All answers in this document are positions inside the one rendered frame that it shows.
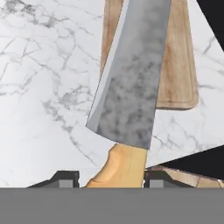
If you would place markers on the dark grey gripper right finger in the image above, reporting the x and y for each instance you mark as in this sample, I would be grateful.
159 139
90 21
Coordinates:
159 178

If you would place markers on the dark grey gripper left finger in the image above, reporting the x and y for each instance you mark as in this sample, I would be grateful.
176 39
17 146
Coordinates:
64 178

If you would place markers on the wooden cutting board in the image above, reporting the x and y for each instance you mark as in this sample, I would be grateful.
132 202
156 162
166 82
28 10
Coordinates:
179 73

